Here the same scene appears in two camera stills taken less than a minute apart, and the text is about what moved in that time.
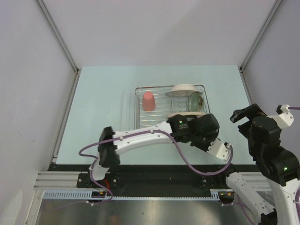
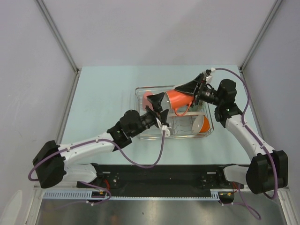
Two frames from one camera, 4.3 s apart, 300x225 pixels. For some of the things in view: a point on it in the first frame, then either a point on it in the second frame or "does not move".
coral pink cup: x=148 y=101 does not move
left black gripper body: x=203 y=142 to x=153 y=115
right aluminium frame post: x=259 y=35 does not move
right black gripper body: x=244 y=129 to x=200 y=85
